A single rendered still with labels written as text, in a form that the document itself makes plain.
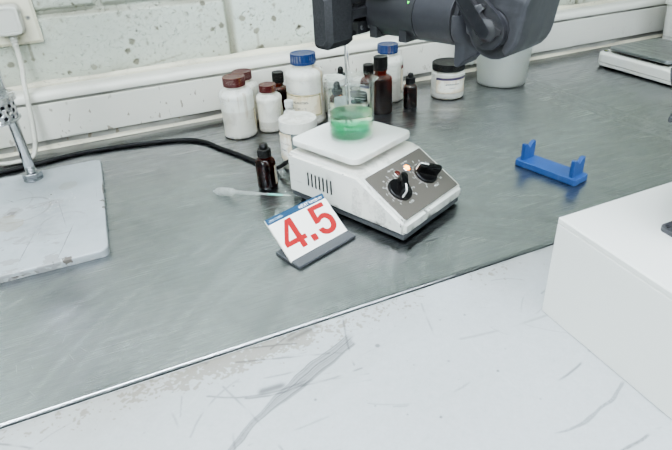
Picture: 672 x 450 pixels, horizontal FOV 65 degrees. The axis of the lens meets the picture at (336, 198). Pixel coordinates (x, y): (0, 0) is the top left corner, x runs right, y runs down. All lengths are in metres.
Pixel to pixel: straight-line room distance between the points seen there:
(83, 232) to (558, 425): 0.58
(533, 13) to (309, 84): 0.54
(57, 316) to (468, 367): 0.42
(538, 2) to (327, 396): 0.38
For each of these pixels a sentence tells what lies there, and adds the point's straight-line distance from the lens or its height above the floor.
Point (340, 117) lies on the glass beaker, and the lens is 0.67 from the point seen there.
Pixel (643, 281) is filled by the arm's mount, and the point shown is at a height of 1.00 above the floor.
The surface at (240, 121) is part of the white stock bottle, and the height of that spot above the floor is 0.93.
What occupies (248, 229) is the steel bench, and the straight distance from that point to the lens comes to 0.69.
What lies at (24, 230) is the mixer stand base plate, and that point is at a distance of 0.80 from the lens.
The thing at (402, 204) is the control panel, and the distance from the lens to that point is 0.64.
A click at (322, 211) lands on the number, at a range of 0.65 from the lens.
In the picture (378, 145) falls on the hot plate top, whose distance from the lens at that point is 0.68.
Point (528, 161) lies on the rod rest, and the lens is 0.84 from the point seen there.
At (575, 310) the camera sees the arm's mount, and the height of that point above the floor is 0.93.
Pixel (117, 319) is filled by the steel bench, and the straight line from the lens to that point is 0.59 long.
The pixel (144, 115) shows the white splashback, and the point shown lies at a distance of 1.06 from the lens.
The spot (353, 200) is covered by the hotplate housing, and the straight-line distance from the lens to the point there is 0.66.
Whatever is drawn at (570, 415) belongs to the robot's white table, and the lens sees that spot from 0.48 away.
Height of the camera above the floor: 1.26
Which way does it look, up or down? 29 degrees down
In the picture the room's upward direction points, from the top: 3 degrees counter-clockwise
